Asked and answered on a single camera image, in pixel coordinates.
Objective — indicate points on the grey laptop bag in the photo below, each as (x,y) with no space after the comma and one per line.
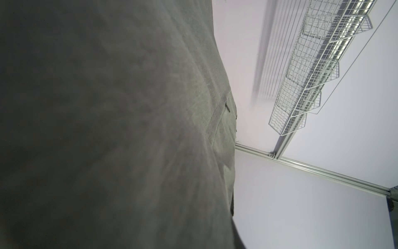
(118,127)

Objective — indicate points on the aluminium frame rail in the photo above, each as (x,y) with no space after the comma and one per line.
(391,193)

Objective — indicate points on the white wire wall rack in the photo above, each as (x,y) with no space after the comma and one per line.
(301,46)

